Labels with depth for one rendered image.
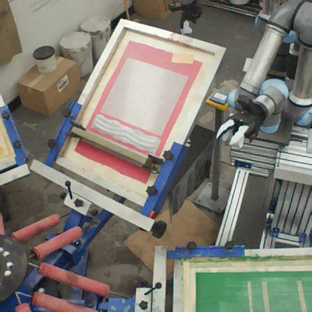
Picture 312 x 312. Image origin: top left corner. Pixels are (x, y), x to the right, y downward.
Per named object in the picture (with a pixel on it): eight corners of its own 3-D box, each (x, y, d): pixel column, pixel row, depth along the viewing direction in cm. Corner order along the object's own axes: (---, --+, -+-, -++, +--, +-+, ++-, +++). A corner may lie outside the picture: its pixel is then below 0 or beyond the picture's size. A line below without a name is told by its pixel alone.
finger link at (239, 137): (238, 157, 144) (249, 140, 149) (237, 143, 140) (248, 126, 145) (230, 154, 145) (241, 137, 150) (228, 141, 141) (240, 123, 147)
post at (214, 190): (208, 182, 347) (212, 82, 278) (234, 193, 338) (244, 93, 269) (194, 202, 335) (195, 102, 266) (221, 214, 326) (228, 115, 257)
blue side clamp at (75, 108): (79, 105, 223) (73, 100, 217) (87, 108, 221) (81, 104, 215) (53, 160, 220) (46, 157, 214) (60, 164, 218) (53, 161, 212)
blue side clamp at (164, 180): (177, 144, 200) (173, 140, 194) (187, 148, 198) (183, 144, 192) (148, 207, 198) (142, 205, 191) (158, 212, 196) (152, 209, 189)
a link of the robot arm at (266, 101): (274, 99, 152) (255, 91, 157) (267, 105, 150) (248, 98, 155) (274, 115, 157) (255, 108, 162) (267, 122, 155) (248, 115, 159)
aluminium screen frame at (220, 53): (123, 21, 226) (120, 18, 222) (228, 51, 202) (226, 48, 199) (53, 161, 219) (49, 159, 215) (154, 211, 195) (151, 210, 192)
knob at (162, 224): (157, 218, 191) (151, 216, 184) (169, 223, 189) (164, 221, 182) (150, 233, 190) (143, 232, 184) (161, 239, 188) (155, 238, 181)
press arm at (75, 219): (83, 197, 204) (78, 195, 199) (94, 203, 201) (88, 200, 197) (67, 231, 202) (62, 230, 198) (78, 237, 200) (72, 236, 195)
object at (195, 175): (200, 168, 275) (200, 128, 251) (212, 173, 271) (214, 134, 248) (159, 222, 249) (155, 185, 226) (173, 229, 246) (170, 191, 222)
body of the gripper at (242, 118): (249, 144, 150) (268, 125, 156) (248, 124, 144) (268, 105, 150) (231, 136, 154) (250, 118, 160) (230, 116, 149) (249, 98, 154)
